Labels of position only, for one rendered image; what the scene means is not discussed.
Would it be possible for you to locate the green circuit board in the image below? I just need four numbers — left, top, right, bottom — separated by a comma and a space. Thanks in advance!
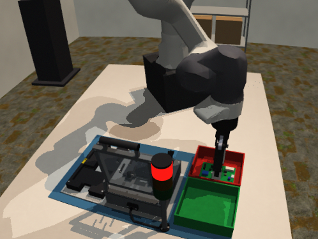
199, 162, 236, 183

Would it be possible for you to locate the green bin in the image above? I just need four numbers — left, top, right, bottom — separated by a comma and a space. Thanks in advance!
174, 176, 240, 238

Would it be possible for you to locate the red open-top bin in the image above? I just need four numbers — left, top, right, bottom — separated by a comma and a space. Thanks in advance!
188, 145, 245, 187

